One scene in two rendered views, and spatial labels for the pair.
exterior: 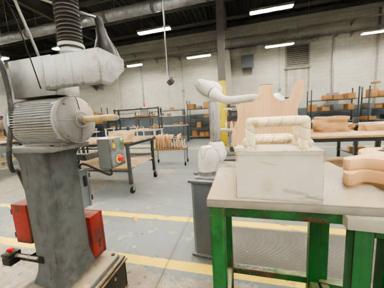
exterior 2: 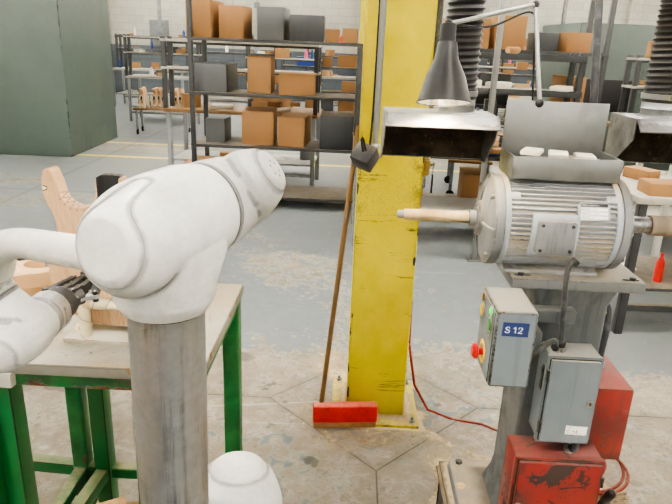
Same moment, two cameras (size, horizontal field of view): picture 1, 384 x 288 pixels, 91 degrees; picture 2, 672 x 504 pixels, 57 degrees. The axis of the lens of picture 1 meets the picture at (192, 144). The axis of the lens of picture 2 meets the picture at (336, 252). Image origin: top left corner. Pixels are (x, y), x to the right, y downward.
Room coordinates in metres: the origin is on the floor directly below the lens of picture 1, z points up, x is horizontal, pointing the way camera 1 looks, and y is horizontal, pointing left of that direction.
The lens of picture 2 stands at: (2.57, -0.18, 1.70)
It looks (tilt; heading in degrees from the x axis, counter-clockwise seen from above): 19 degrees down; 167
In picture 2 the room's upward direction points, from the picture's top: 2 degrees clockwise
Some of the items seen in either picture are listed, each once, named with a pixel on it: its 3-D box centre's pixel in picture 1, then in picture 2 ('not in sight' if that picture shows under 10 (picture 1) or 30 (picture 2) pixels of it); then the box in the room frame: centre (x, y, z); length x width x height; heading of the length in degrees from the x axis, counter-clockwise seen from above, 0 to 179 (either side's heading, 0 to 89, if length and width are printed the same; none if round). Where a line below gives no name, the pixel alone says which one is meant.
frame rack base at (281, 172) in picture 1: (274, 170); not in sight; (0.68, -0.30, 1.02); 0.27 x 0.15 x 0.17; 75
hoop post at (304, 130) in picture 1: (304, 135); not in sight; (0.61, -0.37, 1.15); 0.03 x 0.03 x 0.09
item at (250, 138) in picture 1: (250, 136); not in sight; (0.65, -0.20, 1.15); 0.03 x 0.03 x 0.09
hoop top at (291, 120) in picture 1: (276, 122); not in sight; (0.63, -0.28, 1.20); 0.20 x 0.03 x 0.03; 74
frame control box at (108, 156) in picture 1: (101, 156); (528, 342); (1.29, 0.63, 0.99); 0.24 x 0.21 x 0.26; 76
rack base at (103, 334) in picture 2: not in sight; (124, 331); (0.97, -0.38, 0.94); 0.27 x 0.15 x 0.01; 75
